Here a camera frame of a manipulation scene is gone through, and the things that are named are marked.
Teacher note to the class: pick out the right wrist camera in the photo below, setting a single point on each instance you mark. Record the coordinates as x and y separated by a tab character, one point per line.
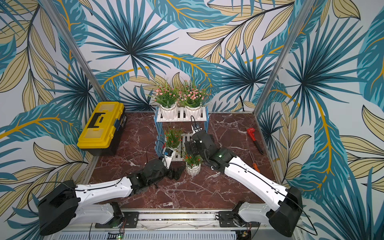
196	128

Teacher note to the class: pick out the blue white two-tier rack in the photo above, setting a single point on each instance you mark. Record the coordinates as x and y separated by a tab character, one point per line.
159	120

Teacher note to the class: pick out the yellow black toolbox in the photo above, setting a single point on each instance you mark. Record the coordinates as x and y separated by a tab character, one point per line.
103	131

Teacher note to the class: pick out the pink flower pot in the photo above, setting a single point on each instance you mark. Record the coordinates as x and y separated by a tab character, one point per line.
192	97
167	98

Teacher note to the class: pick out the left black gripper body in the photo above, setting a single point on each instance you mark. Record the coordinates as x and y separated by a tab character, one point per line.
170	173

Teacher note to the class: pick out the red pipe wrench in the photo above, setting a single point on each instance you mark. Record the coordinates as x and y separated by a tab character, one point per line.
251	134

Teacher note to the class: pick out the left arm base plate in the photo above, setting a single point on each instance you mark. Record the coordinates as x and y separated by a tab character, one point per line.
127	220

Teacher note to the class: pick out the red flower pot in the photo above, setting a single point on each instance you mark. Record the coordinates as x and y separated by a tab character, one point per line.
193	164
174	140

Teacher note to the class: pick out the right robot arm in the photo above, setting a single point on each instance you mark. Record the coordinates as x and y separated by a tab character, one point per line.
283	206

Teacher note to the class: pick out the left corner metal post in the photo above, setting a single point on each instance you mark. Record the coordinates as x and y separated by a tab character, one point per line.
63	29

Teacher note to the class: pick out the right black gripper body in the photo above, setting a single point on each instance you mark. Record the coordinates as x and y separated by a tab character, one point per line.
193	145

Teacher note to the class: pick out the corner metal post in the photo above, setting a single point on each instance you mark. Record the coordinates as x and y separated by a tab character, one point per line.
63	29
299	21

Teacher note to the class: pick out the aluminium front rail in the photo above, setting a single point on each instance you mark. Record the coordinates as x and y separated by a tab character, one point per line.
170	225

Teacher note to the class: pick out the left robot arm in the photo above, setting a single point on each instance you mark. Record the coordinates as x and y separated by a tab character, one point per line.
71	204

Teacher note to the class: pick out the right corner metal post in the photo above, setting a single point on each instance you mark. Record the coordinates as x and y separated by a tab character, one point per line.
299	21

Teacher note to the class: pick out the orange handled screwdriver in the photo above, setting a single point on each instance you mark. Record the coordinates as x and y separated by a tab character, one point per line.
254	164

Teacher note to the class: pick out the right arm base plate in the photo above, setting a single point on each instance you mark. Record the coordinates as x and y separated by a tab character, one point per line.
230	219

